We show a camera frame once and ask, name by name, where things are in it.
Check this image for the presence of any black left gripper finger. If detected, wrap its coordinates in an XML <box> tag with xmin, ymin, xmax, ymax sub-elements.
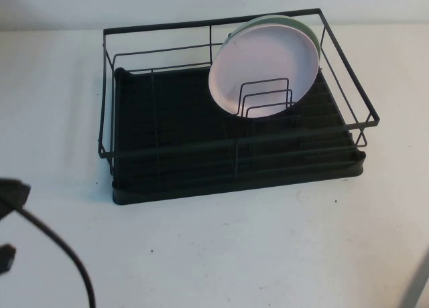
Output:
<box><xmin>0</xmin><ymin>243</ymin><xmax>17</xmax><ymax>275</ymax></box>

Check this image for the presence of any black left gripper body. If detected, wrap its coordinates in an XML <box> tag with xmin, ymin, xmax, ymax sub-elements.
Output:
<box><xmin>0</xmin><ymin>177</ymin><xmax>32</xmax><ymax>221</ymax></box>

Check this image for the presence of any pink round plate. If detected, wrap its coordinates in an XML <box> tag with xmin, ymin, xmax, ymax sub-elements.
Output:
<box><xmin>207</xmin><ymin>23</ymin><xmax>320</xmax><ymax>118</ymax></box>

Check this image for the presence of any green round plate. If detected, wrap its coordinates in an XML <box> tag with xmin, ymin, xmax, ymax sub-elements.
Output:
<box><xmin>227</xmin><ymin>15</ymin><xmax>324</xmax><ymax>78</ymax></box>

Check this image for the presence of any black plastic drip tray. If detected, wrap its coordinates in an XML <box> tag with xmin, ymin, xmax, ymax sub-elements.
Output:
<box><xmin>112</xmin><ymin>66</ymin><xmax>367</xmax><ymax>206</ymax></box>

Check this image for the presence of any black cable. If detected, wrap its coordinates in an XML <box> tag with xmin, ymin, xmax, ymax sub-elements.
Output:
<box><xmin>13</xmin><ymin>204</ymin><xmax>98</xmax><ymax>308</ymax></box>

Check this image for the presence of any black wire dish rack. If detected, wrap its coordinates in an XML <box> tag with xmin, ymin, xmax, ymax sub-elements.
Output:
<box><xmin>97</xmin><ymin>8</ymin><xmax>381</xmax><ymax>185</ymax></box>

